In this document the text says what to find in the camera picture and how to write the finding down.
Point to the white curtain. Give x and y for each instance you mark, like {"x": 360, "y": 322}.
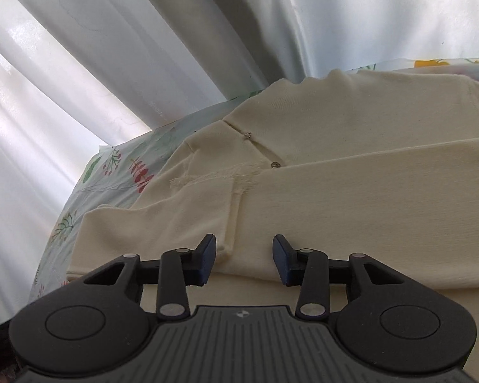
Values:
{"x": 44, "y": 87}

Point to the cream knit sweater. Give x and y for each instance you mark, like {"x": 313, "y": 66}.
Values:
{"x": 343, "y": 191}

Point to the grey window frame post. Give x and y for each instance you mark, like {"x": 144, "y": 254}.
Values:
{"x": 207, "y": 28}

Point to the floral printed bed sheet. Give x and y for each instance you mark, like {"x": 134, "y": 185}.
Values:
{"x": 103, "y": 175}

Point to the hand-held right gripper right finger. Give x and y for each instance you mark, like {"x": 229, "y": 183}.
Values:
{"x": 281, "y": 261}

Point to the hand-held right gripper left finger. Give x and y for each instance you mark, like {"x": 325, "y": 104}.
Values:
{"x": 206, "y": 261}

